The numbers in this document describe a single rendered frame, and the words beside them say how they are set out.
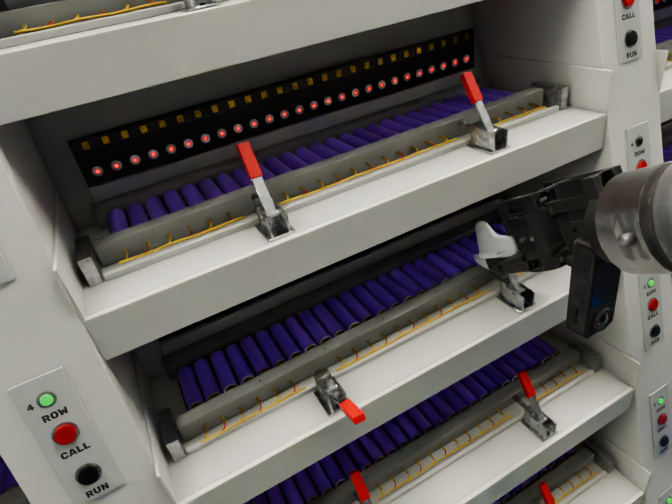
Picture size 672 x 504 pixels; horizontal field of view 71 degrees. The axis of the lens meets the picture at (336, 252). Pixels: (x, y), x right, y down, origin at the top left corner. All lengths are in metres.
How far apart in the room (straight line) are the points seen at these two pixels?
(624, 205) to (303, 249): 0.27
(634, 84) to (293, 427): 0.57
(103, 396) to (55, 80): 0.25
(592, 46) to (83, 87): 0.54
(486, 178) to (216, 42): 0.31
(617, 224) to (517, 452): 0.39
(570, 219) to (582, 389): 0.37
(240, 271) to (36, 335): 0.17
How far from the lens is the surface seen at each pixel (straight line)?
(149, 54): 0.43
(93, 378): 0.45
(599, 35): 0.67
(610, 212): 0.45
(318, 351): 0.56
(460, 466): 0.72
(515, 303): 0.63
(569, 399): 0.80
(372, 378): 0.56
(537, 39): 0.73
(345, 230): 0.47
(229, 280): 0.44
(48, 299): 0.43
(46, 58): 0.42
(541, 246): 0.52
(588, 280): 0.51
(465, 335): 0.60
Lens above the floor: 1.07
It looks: 18 degrees down
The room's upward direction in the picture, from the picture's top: 17 degrees counter-clockwise
